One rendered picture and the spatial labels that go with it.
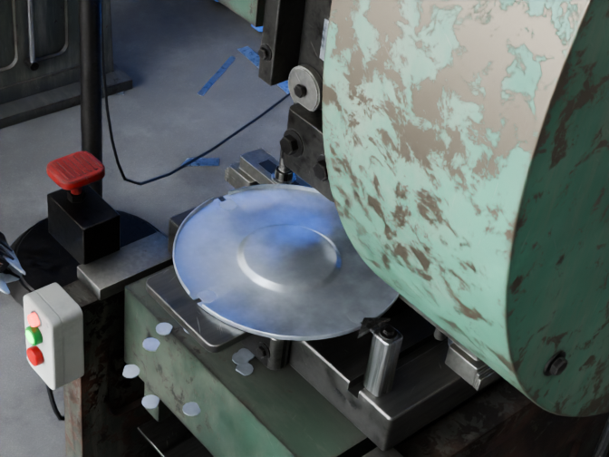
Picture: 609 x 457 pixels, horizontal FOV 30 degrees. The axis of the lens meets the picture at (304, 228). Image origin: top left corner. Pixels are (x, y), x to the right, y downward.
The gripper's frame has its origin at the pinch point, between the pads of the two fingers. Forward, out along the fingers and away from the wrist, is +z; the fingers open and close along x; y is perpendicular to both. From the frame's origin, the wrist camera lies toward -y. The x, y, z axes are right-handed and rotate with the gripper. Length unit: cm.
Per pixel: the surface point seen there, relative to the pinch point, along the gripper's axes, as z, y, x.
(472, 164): -65, 85, 40
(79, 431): 13.4, 18.7, -12.1
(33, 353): -5.1, 17.7, -4.4
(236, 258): -10.9, 38.0, 23.8
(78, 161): -12.1, 7.9, 19.8
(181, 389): 2.2, 35.5, 5.3
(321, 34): -26, 38, 50
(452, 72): -69, 82, 43
